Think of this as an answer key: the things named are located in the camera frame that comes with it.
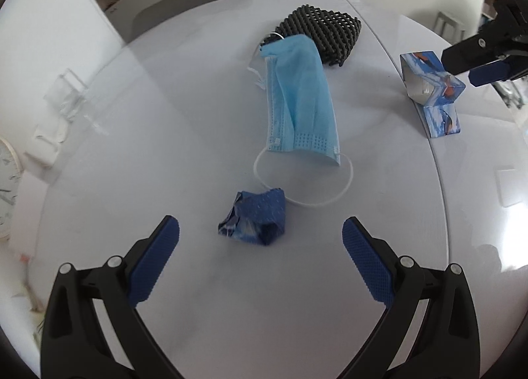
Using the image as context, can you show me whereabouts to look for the crumpled dark blue paper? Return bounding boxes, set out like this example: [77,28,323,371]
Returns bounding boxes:
[217,189,285,246]

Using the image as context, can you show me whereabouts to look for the blue surgical face mask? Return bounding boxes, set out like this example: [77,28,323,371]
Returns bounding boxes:
[247,34,355,207]

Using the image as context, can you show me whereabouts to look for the black foam fruit net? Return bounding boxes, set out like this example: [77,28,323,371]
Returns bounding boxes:
[260,5,362,66]

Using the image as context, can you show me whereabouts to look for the clear glass cup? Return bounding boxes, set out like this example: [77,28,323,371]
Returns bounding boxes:
[44,69,87,122]

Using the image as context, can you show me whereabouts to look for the round white wall clock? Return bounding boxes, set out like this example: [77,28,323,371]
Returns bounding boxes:
[0,137,23,240]

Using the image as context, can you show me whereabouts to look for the blue crushed carton box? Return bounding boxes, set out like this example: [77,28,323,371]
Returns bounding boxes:
[400,51,466,139]

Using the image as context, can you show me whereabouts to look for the metal frame stool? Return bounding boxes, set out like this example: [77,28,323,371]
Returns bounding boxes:
[433,11,465,44]

